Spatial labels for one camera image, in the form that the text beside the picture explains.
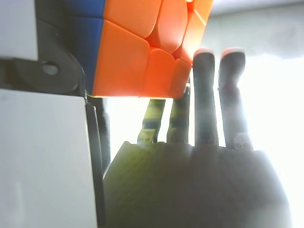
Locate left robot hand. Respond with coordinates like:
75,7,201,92
0,0,292,228

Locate Rubik's cube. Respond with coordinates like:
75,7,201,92
60,0,214,99

